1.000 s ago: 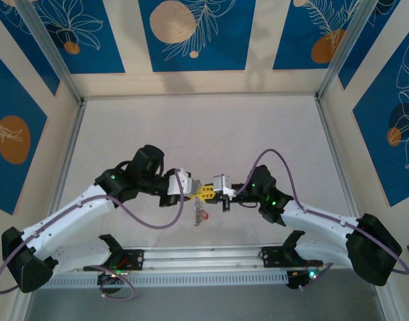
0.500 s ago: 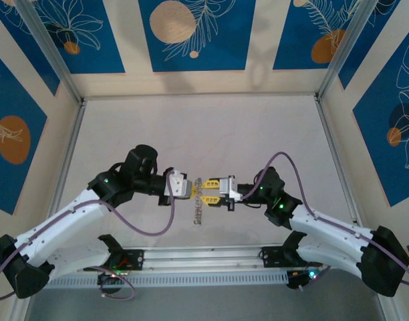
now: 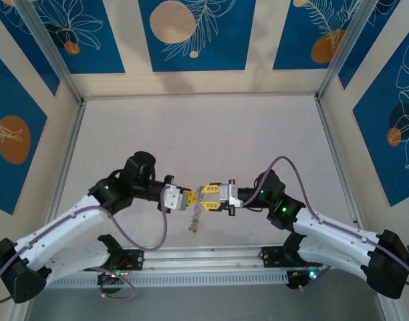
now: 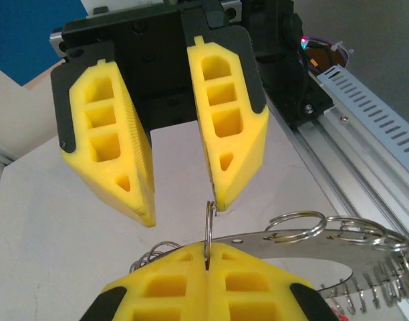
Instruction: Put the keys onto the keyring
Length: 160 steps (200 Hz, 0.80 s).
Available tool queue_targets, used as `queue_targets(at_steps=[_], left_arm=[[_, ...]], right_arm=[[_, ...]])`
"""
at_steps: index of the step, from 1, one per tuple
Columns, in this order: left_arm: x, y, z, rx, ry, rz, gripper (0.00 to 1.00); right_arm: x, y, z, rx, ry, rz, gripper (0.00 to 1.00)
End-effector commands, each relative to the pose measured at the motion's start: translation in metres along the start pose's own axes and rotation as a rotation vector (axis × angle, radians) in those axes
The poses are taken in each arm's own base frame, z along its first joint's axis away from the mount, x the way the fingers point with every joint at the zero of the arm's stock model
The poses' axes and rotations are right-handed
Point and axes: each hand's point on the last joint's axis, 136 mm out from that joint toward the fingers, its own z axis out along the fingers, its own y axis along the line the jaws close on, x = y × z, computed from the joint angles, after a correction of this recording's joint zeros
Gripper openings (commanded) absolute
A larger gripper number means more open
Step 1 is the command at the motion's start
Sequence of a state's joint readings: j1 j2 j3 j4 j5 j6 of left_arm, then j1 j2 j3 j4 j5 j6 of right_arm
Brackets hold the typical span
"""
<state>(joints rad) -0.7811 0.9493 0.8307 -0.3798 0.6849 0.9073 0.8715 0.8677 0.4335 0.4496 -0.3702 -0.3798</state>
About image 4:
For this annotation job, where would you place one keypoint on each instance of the red key tag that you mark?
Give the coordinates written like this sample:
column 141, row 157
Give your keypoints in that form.
column 338, row 315

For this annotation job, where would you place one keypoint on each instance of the blue floral wall panel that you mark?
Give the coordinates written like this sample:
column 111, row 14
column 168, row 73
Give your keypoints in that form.
column 24, row 33

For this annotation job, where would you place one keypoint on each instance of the round metal keyring disc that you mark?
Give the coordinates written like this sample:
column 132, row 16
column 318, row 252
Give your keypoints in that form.
column 291, row 249

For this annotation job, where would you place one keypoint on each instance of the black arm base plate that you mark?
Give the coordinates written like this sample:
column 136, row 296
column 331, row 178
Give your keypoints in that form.
column 316, row 100

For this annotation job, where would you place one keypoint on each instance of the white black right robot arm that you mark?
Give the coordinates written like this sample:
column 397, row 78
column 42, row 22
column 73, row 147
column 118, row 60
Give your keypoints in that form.
column 274, row 40

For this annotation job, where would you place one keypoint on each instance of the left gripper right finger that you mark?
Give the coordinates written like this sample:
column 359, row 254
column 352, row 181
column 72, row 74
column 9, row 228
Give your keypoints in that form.
column 258, row 301

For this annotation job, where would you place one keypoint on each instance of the aluminium mounting rail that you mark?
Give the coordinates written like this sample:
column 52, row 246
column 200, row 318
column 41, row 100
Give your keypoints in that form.
column 358, row 174

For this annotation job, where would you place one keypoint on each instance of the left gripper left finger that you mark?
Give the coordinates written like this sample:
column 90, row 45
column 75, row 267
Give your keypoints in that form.
column 157, row 301

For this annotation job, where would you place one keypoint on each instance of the silver split keyring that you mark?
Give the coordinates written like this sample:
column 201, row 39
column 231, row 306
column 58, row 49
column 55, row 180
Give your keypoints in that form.
column 398, row 247
column 323, row 223
column 208, row 230
column 358, row 219
column 164, row 245

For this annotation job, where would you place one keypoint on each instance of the aluminium table side rail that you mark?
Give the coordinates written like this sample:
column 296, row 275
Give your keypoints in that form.
column 0, row 155

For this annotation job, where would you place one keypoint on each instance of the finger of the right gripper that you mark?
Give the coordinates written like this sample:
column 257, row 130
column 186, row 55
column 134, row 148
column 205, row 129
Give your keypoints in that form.
column 81, row 160
column 248, row 140

